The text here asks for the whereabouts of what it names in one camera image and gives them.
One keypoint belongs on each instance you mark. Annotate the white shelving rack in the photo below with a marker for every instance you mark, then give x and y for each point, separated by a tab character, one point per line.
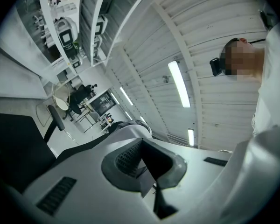
72	31

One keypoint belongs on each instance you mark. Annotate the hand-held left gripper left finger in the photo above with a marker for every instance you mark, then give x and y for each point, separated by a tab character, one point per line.
88	171

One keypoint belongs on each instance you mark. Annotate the black head-mounted camera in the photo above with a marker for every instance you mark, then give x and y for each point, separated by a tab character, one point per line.
216	66

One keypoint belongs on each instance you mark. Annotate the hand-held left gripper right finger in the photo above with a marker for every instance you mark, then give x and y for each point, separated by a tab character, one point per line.
196	171

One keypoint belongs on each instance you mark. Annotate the white machine with black screen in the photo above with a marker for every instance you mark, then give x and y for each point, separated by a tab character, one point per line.
100	24
67	34

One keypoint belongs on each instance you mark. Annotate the person's white shirt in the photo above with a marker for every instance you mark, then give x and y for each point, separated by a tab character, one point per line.
274	83

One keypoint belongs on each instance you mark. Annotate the round white chair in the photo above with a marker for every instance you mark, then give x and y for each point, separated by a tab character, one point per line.
61	98

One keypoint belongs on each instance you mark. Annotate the person's head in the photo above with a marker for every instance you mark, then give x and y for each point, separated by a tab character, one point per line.
245	58

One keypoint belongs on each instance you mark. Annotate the grey and black clothing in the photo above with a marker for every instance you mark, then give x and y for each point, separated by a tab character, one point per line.
133	125

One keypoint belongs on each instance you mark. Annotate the black wall board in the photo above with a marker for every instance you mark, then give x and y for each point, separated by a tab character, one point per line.
103	102

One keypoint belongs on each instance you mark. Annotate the long ceiling light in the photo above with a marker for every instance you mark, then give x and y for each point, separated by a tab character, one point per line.
191	137
126	96
128	115
179	83

